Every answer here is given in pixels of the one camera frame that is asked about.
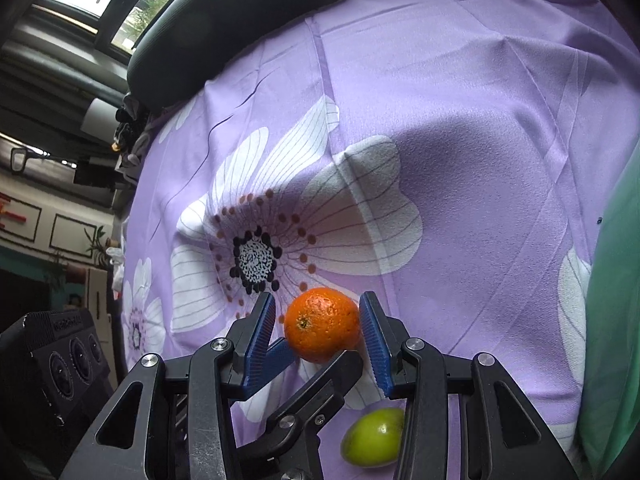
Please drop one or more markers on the orange mandarin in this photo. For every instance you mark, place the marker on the orange mandarin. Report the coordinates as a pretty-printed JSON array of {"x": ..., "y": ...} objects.
[{"x": 320, "y": 325}]

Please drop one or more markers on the dark grey curtain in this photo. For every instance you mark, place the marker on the dark grey curtain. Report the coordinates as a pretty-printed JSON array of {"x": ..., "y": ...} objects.
[{"x": 50, "y": 85}]

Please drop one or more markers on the purple floral cloth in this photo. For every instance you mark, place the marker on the purple floral cloth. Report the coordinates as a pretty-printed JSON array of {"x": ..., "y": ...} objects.
[{"x": 450, "y": 110}]

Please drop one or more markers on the small green fruit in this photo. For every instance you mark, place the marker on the small green fruit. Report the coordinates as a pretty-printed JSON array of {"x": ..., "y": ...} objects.
[{"x": 372, "y": 440}]

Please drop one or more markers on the dark grey sofa cushion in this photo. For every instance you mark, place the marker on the dark grey sofa cushion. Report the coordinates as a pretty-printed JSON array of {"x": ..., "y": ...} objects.
[{"x": 210, "y": 25}]

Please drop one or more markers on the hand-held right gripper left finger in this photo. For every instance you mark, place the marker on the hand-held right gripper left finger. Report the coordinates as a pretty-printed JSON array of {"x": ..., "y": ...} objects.
[{"x": 260, "y": 345}]

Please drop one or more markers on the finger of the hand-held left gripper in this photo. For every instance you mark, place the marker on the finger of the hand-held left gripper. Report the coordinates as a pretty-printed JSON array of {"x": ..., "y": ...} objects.
[
  {"x": 320, "y": 395},
  {"x": 280, "y": 360}
]

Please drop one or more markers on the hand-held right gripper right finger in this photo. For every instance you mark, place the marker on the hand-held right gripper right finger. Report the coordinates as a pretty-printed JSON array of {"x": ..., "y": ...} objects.
[{"x": 375, "y": 345}]

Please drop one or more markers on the green plastic bowl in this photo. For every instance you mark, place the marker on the green plastic bowl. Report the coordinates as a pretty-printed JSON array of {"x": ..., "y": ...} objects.
[{"x": 615, "y": 335}]

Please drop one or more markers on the white plastic bag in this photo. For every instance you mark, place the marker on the white plastic bag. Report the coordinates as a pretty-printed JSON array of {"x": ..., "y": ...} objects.
[{"x": 116, "y": 270}]

